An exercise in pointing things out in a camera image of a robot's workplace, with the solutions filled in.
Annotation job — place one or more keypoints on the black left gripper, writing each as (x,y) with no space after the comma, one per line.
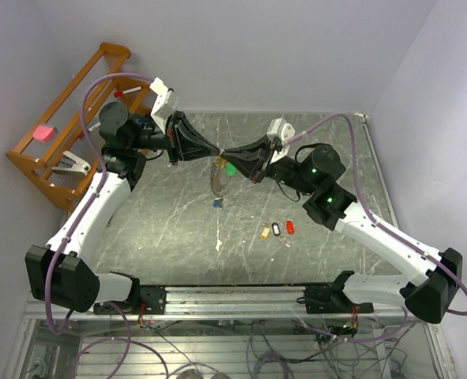
(181,135)

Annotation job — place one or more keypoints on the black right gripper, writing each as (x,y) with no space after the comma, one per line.
(251,165)

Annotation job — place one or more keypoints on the green key tag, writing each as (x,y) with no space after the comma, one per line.
(230,170)

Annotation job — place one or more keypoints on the yellow handled chain keyring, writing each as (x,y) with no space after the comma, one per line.
(218,180)

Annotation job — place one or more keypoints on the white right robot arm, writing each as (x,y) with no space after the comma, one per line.
(428,279)

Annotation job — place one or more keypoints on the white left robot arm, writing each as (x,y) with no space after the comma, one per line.
(59,272)

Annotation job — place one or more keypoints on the black key tag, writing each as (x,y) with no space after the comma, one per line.
(276,229)

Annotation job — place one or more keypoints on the yellow key tag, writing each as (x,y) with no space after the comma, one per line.
(266,230)

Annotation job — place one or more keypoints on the red key tag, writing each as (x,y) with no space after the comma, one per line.
(290,228)

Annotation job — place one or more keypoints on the red capped marker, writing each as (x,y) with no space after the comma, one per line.
(118,94)

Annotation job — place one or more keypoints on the white marker pen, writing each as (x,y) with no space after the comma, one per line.
(93,127)

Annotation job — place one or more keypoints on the white binder clip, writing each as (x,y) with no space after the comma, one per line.
(71,164)

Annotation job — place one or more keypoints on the wooden tiered rack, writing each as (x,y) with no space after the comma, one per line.
(35,159)

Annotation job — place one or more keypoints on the pink eraser block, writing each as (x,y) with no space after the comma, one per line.
(44,133)

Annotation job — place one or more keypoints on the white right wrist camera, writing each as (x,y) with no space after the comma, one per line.
(279,132)

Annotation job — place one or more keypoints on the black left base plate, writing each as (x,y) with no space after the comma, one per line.
(152,300)

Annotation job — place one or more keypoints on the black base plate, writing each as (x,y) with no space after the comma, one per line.
(324,298)
(152,300)

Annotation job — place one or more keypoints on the aluminium mounting rail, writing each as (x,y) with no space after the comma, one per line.
(207,303)

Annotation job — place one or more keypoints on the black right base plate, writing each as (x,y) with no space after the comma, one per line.
(324,298)

